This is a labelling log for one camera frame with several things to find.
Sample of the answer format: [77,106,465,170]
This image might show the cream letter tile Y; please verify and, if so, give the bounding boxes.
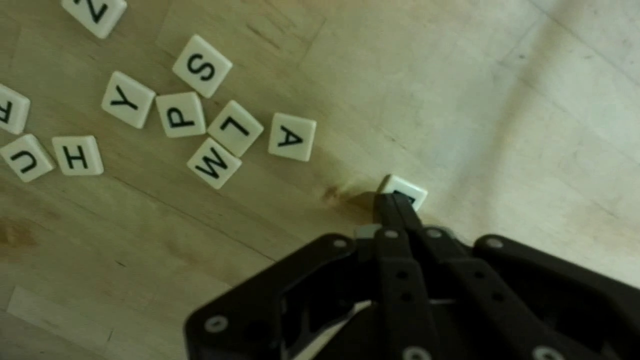
[100,69,159,132]

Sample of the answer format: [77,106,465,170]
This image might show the cream letter tile Z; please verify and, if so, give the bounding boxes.
[61,0,131,41]

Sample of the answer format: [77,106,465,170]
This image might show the cream letter tile S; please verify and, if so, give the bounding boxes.
[171,32,237,100]

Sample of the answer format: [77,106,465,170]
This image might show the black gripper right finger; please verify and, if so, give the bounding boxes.
[394,195,640,360]

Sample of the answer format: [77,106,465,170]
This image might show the cream letter tile W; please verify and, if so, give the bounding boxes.
[185,137,245,192]

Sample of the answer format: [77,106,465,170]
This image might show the cream letter tile R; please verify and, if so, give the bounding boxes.
[0,83,32,139]

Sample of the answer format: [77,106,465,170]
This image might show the cream letter tile H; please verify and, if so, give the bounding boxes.
[50,134,106,178]

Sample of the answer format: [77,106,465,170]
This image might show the cream letter tile P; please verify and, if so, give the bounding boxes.
[155,91,209,141]

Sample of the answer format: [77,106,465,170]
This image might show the cream letter tile L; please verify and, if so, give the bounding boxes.
[207,99,267,160]

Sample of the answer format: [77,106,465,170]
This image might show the cream letter tile E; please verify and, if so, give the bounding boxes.
[378,173,431,215]

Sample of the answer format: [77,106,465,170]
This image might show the cream letter tile A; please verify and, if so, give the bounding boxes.
[267,111,321,164]

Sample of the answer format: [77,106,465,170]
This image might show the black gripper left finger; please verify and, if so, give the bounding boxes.
[185,195,429,360]

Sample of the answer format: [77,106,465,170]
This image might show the cream letter tile U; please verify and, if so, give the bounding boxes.
[0,132,56,187]

